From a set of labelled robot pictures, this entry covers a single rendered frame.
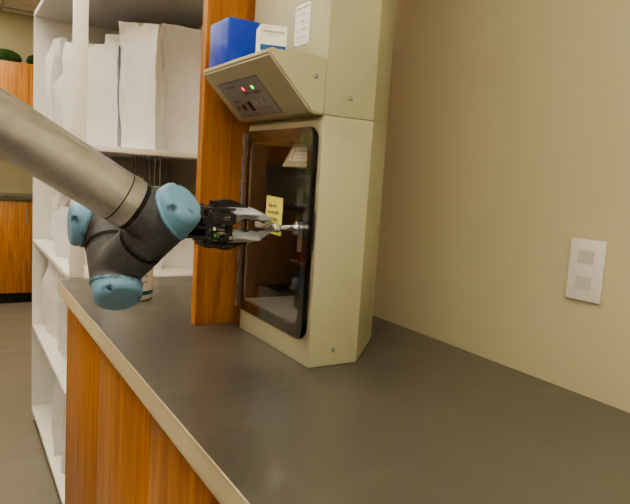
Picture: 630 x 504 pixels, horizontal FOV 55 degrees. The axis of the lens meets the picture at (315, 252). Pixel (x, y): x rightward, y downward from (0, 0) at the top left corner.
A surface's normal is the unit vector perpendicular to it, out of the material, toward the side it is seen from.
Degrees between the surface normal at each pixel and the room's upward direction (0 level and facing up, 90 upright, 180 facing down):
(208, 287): 90
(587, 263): 90
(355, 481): 0
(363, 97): 90
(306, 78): 90
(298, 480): 0
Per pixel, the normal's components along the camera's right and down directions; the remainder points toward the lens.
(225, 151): 0.51, 0.14
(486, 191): -0.86, 0.01
